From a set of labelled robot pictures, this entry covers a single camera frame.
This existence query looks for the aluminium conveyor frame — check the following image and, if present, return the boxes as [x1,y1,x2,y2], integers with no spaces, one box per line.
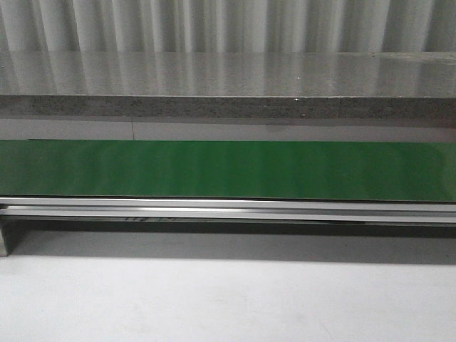
[1,197,455,264]

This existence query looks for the grey granite ledge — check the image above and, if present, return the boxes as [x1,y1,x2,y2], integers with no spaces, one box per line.
[1,51,455,126]

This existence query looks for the green conveyor belt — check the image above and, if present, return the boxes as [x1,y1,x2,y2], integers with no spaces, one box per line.
[1,140,455,202]

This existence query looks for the white pleated curtain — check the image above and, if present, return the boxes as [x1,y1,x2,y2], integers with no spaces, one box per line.
[1,1,455,53]

